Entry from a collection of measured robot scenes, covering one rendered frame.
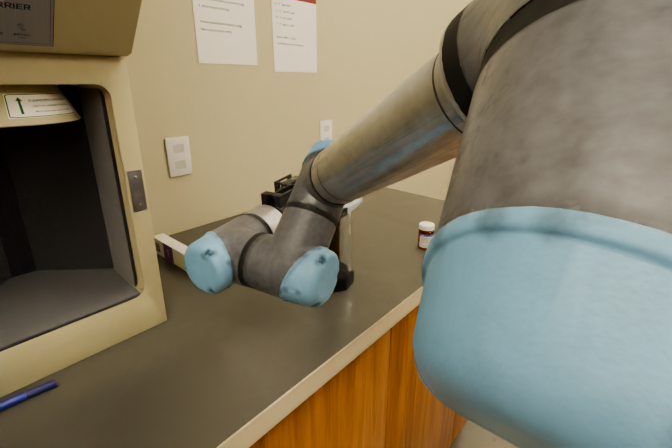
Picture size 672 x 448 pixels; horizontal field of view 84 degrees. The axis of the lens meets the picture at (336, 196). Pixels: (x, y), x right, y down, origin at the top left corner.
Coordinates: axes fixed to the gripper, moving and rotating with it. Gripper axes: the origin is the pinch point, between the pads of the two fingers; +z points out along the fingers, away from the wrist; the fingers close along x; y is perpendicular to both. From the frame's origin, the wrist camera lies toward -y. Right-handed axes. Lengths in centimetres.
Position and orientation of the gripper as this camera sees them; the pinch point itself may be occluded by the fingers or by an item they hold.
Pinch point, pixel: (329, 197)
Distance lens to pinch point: 77.6
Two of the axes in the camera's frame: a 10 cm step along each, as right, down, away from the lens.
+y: -0.2, -9.4, -3.5
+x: -8.9, -1.4, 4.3
